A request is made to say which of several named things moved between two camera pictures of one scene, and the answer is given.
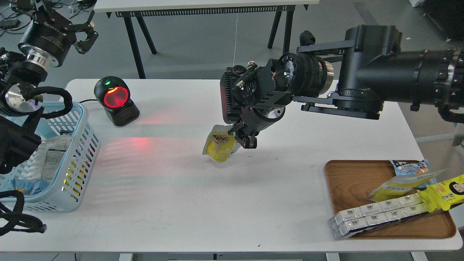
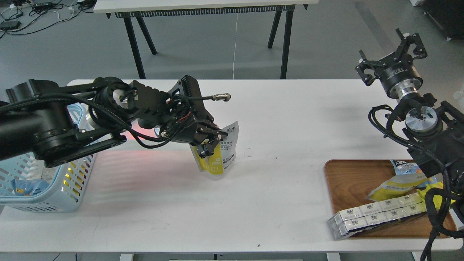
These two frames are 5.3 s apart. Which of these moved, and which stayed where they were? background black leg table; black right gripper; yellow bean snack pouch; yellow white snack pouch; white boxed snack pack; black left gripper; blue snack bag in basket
Moved: black right gripper; black left gripper; yellow bean snack pouch
Stayed: background black leg table; blue snack bag in basket; white boxed snack pack; yellow white snack pouch
